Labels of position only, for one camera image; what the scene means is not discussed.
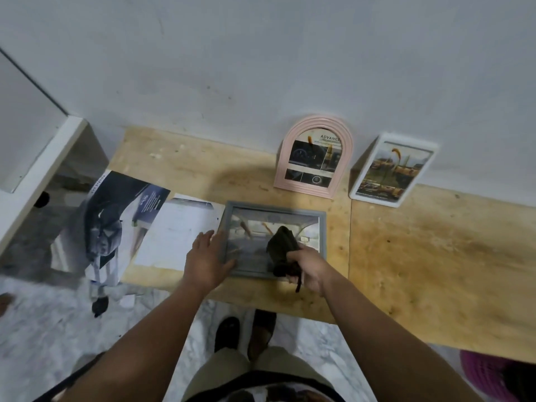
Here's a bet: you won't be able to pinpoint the person's left hand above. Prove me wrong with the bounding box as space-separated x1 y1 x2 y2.
183 230 238 295

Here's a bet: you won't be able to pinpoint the person's right hand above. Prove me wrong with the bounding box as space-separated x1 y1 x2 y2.
286 246 336 298

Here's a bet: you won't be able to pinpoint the black cloth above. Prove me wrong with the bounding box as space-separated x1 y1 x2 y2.
266 226 303 294

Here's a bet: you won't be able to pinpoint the grey picture frame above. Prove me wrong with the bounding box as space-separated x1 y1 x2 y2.
219 200 327 281

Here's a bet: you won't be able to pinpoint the person's right forearm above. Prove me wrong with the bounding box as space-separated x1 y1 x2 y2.
320 268 483 402

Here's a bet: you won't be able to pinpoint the person's left forearm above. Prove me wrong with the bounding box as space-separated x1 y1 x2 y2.
59 282 215 402

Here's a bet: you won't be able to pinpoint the white paper sheet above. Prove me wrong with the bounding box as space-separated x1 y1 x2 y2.
134 193 226 273

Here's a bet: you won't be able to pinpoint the person's left black shoe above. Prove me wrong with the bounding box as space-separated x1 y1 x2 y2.
214 316 241 354

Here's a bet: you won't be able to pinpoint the person's black shoe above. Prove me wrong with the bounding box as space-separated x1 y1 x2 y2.
247 309 277 361
214 316 241 354

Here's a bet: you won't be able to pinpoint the person's right black shoe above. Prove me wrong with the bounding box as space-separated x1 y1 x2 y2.
247 309 277 361

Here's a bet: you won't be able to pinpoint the car magazine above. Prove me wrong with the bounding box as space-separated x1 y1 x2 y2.
50 170 171 290

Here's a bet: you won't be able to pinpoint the beige shorts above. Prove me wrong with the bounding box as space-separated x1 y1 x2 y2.
180 346 336 402

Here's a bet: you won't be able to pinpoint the black and white shirt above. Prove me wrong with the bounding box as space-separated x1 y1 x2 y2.
217 370 346 402

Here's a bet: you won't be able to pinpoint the white shelf unit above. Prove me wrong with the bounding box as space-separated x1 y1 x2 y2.
0 50 89 257

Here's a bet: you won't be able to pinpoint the pink plastic basket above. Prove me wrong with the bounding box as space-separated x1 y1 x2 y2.
459 349 536 402

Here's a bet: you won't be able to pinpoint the pink arched picture frame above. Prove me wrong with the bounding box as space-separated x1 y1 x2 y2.
274 115 353 200

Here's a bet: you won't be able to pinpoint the white rectangular picture frame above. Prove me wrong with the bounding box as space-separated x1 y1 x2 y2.
349 132 440 208

